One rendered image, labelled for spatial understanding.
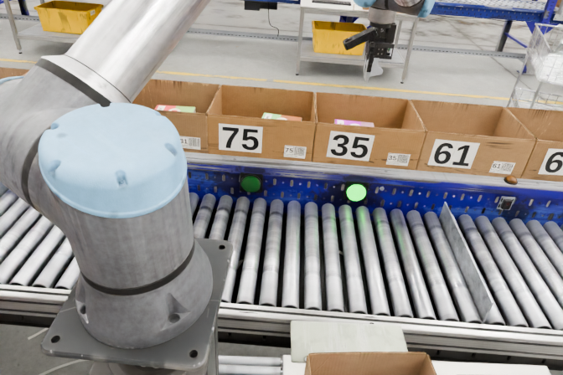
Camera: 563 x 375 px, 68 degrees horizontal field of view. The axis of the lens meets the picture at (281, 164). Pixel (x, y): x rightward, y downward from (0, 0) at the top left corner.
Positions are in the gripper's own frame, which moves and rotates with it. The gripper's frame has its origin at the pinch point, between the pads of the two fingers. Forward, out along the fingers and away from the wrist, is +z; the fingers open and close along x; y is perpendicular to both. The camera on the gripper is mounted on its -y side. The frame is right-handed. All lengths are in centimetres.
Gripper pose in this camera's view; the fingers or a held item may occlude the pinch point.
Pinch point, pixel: (364, 79)
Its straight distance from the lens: 154.7
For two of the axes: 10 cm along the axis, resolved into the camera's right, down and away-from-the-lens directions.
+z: -0.5, 8.4, 5.4
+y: 10.0, 0.6, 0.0
